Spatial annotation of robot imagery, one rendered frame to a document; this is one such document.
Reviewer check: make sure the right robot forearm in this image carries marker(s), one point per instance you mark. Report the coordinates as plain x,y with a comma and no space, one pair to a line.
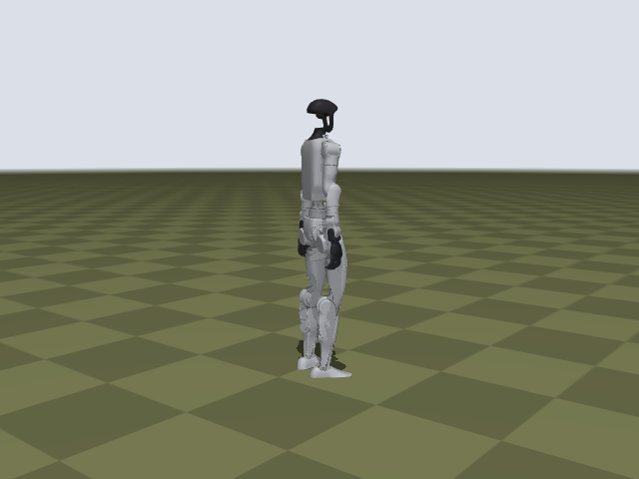
331,210

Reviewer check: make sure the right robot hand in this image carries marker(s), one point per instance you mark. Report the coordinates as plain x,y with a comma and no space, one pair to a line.
335,250

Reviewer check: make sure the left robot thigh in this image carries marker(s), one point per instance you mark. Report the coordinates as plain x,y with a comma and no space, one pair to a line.
315,270

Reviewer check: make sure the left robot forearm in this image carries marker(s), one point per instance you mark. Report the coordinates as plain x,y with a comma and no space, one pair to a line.
305,207

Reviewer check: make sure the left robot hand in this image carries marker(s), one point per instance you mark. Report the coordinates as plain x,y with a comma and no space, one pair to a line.
302,249

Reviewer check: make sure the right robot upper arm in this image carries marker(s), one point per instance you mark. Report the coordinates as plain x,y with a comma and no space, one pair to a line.
330,153

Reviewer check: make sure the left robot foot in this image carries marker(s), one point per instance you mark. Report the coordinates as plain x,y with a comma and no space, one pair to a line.
304,363

